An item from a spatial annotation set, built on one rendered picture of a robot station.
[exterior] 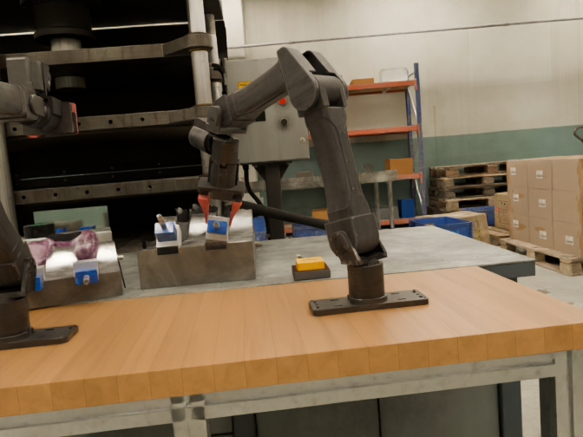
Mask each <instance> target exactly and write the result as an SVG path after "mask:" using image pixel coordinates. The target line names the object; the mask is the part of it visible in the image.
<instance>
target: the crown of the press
mask: <svg viewBox="0 0 583 437"><path fill-rule="evenodd" d="M203 8H204V14H214V20H223V19H224V16H223V6H222V0H203ZM161 23H187V5H186V0H0V35H2V34H15V33H28V32H34V34H33V36H34V41H35V42H36V43H38V44H41V45H43V46H48V47H51V51H56V50H69V49H82V47H86V46H89V45H92V44H94V43H95V42H96V40H95V33H93V31H92V29H94V28H107V27H121V26H134V25H148V24H161ZM55 82H56V90H57V91H62V92H79V91H84V90H86V89H87V87H86V79H85V78H84V77H80V76H62V77H57V78H55Z"/></svg>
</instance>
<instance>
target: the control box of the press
mask: <svg viewBox="0 0 583 437"><path fill-rule="evenodd" d="M277 61H278V58H277V57H272V58H259V59H246V60H234V61H224V65H225V73H224V74H223V75H224V84H225V85H226V93H227V94H228V95H229V94H230V93H231V92H233V91H235V90H237V89H240V88H243V87H244V86H245V85H247V84H248V83H250V82H252V81H253V80H254V79H256V78H257V77H259V76H260V75H262V74H263V73H265V72H266V70H268V69H269V68H271V67H272V66H273V65H274V64H275V63H276V62H277ZM255 120H256V121H255V122H253V123H252V124H250V125H248V128H247V133H246V134H231V136H233V137H235V138H238V139H239V153H238V160H240V162H239V165H240V166H241V165H243V170H244V179H245V183H246V190H247V191H248V192H249V194H250V195H251V197H252V198H253V199H254V200H255V201H256V203H257V204H259V205H263V203H262V202H261V201H260V199H259V198H258V197H257V196H256V194H255V193H254V192H253V191H252V188H251V187H250V183H249V172H248V169H249V165H252V166H253V167H254V168H255V169H256V171H257V172H258V173H259V175H260V176H261V177H262V178H263V179H264V181H265V187H266V197H267V206H269V207H272V208H276V209H279V210H283V203H282V192H281V182H280V180H281V179H282V177H283V175H284V173H285V171H286V169H287V167H288V166H289V165H290V163H292V162H293V161H295V160H308V159H309V158H310V154H309V142H308V132H307V127H306V125H305V118H299V117H298V111H297V109H296V108H294V107H293V105H292V104H291V102H290V99H289V95H287V96H286V97H285V98H283V99H281V100H280V101H278V102H276V103H274V104H273V105H271V106H270V107H269V108H267V109H266V110H264V111H263V112H262V113H261V114H259V116H258V117H257V118H255ZM264 219H265V226H266V231H267V233H266V234H265V237H266V238H268V240H274V239H283V238H285V224H284V221H283V220H278V219H275V218H268V217H265V216H264Z"/></svg>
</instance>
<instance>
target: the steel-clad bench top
mask: <svg viewBox="0 0 583 437"><path fill-rule="evenodd" d="M379 238H380V240H381V242H382V244H383V246H384V248H385V250H386V251H387V257H386V258H382V259H379V261H382V262H383V274H384V275H388V274H397V273H406V272H416V271H433V270H442V269H452V268H461V267H470V266H487V265H496V264H513V263H523V262H532V261H536V259H534V258H530V257H527V256H524V255H521V254H518V253H515V252H512V251H508V250H505V249H502V248H500V247H497V246H494V245H490V244H487V243H484V242H481V241H478V240H475V239H472V238H468V237H465V236H463V235H460V234H457V233H454V232H450V231H446V230H443V229H441V228H438V227H435V226H433V225H427V226H418V227H408V228H398V229H389V230H379ZM256 242H258V243H259V242H261V243H262V246H258V247H256V279H250V280H240V281H231V282H222V283H212V284H195V285H185V286H176V287H166V288H158V289H148V290H141V284H140V276H139V268H138V260H137V252H129V253H119V254H116V255H118V256H123V259H122V260H119V261H120V265H121V271H122V275H123V278H124V282H125V285H126V288H124V285H123V282H122V279H121V282H122V290H123V295H121V296H115V297H104V298H99V299H94V300H88V301H82V302H76V303H66V304H60V305H69V304H78V303H95V302H105V301H114V300H123V299H133V298H142V297H159V296H169V295H178V294H187V293H196V292H206V291H215V290H232V289H242V288H251V287H260V286H269V285H279V284H296V283H305V282H315V281H324V280H333V279H342V278H348V273H347V264H341V262H340V259H339V257H336V255H335V254H334V253H333V251H332V250H331V248H330V245H329V241H328V238H327V235H321V236H311V237H302V238H283V239H274V240H263V241H256ZM298 254H299V255H300V256H301V257H302V258H314V257H321V258H322V259H323V260H324V261H325V263H326V264H327V265H328V267H329V268H330V270H331V277H328V278H320V279H310V280H300V281H294V278H293V275H292V265H296V259H297V258H298V257H297V256H296V255H298ZM266 279H267V282H266Z"/></svg>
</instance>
